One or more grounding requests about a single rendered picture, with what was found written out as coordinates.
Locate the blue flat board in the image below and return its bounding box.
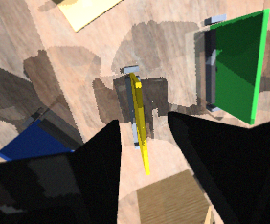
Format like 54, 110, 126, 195
0, 119, 73, 161

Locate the green flat board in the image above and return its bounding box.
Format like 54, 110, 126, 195
210, 9, 270, 125

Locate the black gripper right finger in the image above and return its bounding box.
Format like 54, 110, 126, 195
168, 111, 270, 224

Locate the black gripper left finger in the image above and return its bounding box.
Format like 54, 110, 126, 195
0, 120, 122, 224

